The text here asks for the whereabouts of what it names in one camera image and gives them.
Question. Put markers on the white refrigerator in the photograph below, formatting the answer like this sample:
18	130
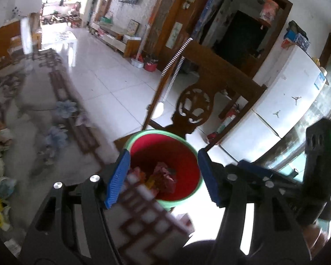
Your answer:
286	88

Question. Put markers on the white plastic table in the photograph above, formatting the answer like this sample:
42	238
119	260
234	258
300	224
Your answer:
60	37

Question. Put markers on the white door picture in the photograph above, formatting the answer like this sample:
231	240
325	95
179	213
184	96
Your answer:
173	35

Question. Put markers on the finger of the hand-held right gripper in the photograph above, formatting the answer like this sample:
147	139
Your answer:
255	167

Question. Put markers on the dark red wrapper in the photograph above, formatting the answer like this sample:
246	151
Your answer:
163	175

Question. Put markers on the framed picture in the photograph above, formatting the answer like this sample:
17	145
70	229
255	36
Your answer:
133	27

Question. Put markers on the red fire extinguisher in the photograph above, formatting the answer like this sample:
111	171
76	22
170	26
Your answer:
231	116

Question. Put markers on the red bin with green rim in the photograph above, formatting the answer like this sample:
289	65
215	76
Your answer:
168	149

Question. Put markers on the pink plastic bag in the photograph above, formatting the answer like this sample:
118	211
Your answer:
269	9

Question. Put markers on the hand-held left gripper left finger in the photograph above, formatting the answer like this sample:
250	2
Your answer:
118	180

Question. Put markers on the pile of snack packets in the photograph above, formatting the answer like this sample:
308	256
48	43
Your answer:
0	154

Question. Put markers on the blue cardboard box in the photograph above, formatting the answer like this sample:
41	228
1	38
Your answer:
298	40

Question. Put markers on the person's right hand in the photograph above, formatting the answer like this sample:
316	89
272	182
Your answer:
314	238

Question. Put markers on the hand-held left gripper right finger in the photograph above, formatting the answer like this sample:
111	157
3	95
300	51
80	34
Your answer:
209	179

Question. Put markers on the low television cabinet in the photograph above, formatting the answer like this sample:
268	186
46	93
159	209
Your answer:
113	37

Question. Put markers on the white basin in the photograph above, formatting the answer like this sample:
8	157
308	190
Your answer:
137	63

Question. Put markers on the small red bucket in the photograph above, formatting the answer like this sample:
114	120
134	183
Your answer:
151	66

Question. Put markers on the carved wooden chair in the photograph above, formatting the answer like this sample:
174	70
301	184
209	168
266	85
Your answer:
182	127

